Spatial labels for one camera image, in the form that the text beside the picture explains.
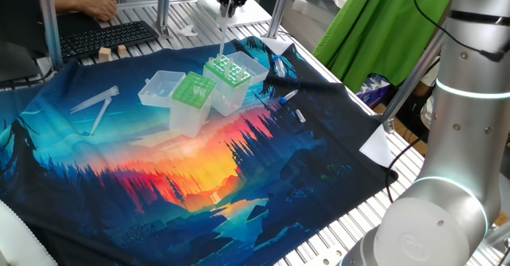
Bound white stand with base plate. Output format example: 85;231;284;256
196;0;273;30

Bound person bare forearm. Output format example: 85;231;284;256
53;0;84;17

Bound printed sunset landscape cloth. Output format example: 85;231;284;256
0;36;399;266

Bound black camera cable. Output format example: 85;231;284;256
410;0;510;64

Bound bright green fabric sheet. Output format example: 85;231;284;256
312;0;456;94

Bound slanted aluminium frame post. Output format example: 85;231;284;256
378;26;445;135

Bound aluminium frame beam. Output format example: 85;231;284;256
484;221;510;248

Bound blue patterned box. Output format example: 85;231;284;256
355;74;394;108

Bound crumpled white paper scrap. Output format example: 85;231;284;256
177;24;199;37

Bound person dark clothed torso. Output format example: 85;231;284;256
0;0;100;56

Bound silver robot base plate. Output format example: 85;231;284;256
312;244;347;266

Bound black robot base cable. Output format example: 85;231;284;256
385;137;424;203

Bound black computer keyboard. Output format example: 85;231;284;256
59;20;160;62

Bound slim blue-capped conical tube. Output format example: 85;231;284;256
278;89;299;106

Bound clear box green tip rack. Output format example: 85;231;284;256
202;50;270;118
138;69;218;139

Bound person bare hand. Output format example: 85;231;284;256
79;0;120;23

